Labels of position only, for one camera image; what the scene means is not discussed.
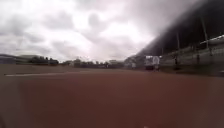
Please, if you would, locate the row of dark trees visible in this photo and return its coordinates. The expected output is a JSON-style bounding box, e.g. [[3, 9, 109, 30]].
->
[[29, 55, 126, 70]]

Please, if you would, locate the red running track surface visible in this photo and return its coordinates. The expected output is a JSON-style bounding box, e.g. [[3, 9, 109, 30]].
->
[[0, 68, 224, 128]]

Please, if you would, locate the white boxy vehicle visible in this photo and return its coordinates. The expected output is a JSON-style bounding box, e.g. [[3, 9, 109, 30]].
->
[[144, 55, 162, 71]]

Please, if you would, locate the brownish grass field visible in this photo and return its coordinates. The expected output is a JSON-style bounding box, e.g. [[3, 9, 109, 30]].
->
[[0, 63, 124, 75]]

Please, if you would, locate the grandstand building with roof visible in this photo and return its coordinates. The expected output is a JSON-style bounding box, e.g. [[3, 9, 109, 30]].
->
[[136, 0, 224, 76]]

